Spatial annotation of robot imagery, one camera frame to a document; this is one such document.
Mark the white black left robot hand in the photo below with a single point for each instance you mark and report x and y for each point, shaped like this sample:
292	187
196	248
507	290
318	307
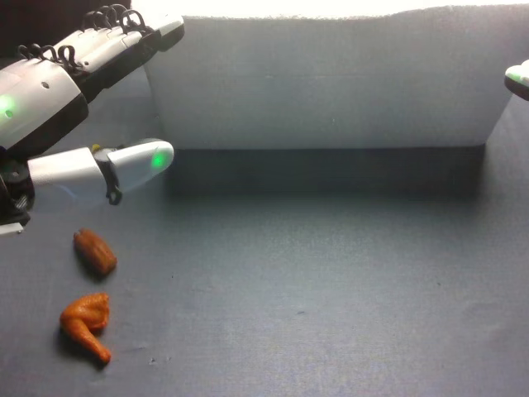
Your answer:
45	95

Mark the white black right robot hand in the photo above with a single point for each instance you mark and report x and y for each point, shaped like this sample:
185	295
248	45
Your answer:
520	78

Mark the brown toy meat piece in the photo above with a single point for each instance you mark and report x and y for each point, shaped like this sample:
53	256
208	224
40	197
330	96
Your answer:
96	252

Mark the orange toy chicken wing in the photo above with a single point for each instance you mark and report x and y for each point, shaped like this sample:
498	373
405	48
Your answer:
84	320

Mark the grey table cloth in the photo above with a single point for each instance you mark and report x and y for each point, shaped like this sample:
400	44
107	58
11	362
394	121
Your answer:
289	289

